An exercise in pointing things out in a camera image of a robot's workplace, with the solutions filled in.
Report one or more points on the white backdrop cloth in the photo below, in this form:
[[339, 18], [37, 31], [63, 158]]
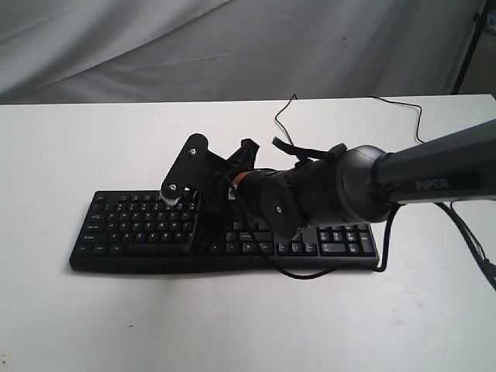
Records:
[[188, 51]]

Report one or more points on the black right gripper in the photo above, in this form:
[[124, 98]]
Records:
[[215, 181]]

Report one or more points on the black acer keyboard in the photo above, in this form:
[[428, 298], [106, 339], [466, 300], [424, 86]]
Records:
[[134, 232]]

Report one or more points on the black tripod stand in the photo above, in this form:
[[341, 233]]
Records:
[[479, 20]]

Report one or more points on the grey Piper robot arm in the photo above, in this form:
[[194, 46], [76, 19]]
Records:
[[344, 186]]

